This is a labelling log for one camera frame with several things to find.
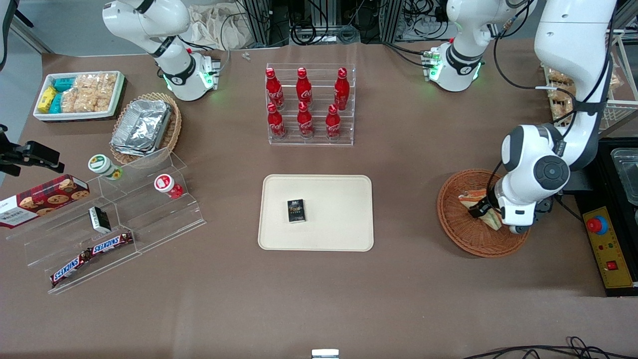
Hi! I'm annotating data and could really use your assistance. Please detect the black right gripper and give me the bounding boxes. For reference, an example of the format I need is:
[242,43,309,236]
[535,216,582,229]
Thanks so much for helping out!
[19,141,66,175]

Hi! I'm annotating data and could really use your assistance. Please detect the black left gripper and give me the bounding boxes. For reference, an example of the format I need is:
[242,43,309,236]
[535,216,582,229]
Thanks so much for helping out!
[468,197,493,220]

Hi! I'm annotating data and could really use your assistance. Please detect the triangular sandwich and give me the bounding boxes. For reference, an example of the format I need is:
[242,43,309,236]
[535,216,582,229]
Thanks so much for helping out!
[458,189,503,231]

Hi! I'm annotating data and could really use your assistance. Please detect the round brown wicker basket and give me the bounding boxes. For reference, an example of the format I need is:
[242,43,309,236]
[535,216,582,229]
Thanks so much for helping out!
[437,169,532,258]

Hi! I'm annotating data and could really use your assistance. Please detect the oval light wicker basket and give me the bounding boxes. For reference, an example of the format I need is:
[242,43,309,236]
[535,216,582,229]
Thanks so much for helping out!
[110,92,182,166]

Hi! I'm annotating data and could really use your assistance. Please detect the beige plastic tray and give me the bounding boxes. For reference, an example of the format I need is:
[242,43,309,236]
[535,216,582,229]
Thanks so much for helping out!
[258,174,374,252]

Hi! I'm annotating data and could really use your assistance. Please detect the red tartan cookie box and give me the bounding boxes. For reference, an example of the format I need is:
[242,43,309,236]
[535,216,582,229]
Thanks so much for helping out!
[0,175,91,229]

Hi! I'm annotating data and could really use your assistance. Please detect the green lid white cup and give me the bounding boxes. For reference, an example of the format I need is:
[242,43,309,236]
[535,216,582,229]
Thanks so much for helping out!
[88,154,124,181]

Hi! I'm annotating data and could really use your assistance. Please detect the white rectangular plastic bin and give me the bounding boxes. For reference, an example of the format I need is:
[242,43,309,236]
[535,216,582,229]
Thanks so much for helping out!
[33,71,125,122]

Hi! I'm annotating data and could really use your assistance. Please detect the small black white box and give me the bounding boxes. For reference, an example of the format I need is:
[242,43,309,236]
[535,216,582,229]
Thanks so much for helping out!
[88,206,112,234]

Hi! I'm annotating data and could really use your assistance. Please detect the yellow snack packet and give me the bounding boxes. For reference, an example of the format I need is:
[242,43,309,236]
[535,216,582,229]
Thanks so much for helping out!
[37,86,57,114]

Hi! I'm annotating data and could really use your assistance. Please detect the clear bag of crackers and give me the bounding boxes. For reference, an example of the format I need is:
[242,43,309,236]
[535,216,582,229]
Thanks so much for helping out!
[61,73,118,113]

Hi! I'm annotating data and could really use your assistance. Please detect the brown snickers bar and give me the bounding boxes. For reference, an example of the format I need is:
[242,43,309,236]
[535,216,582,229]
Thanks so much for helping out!
[50,249,93,287]
[91,231,134,256]

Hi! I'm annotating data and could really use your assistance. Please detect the silver foil container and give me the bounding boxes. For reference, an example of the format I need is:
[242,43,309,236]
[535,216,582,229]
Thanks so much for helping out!
[110,99,172,158]

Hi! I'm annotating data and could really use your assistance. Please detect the grey black power box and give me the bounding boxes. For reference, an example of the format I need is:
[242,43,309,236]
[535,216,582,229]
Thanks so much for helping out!
[566,171,596,194]

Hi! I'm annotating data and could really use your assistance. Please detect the clear acrylic stepped display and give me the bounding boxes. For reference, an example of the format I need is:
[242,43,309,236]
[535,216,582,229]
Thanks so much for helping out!
[6,147,207,295]

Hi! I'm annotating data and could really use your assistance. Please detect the red lid white cup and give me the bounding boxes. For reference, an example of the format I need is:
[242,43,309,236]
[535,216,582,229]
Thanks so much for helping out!
[154,174,184,199]

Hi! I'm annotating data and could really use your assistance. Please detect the black machine housing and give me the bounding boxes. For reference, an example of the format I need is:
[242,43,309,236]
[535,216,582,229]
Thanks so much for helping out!
[563,137,638,297]

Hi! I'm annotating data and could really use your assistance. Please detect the black stand leg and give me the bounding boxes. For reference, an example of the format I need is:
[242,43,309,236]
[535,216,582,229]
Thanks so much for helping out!
[0,0,34,71]

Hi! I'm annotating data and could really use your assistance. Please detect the yellow emergency stop panel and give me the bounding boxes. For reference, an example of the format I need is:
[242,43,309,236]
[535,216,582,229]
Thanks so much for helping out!
[582,206,635,290]

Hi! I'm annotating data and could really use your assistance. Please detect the clear plastic container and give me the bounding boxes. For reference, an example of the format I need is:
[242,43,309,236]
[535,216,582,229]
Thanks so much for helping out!
[611,148,638,206]

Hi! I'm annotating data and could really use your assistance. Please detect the red cola bottle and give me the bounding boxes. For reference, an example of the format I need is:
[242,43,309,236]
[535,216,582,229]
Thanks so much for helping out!
[267,103,287,140]
[296,67,314,109]
[265,68,285,110]
[297,102,315,139]
[333,67,350,111]
[325,104,341,141]

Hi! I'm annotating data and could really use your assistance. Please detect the clear acrylic bottle rack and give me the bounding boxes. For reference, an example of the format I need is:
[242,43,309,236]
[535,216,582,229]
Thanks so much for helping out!
[265,63,357,146]

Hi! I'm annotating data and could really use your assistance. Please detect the crumpled white cloth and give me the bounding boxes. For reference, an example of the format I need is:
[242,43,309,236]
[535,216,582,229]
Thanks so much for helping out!
[188,4,252,50]

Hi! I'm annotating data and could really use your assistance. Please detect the black right wrist mount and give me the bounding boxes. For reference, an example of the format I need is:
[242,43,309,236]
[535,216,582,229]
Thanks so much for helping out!
[0,125,23,177]

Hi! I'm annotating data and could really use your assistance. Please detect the black power cable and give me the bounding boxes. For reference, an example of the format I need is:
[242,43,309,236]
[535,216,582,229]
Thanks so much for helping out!
[552,194,584,222]

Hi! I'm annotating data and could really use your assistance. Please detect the black floor cables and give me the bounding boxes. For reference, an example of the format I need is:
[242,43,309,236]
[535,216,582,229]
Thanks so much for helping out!
[461,337,638,359]

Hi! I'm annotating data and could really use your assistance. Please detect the white wire rack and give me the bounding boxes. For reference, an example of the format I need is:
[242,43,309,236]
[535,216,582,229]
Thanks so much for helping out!
[541,30,638,133]

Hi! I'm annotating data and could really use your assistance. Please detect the coiled black cable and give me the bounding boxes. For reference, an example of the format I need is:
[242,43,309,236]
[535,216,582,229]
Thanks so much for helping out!
[291,22,318,45]

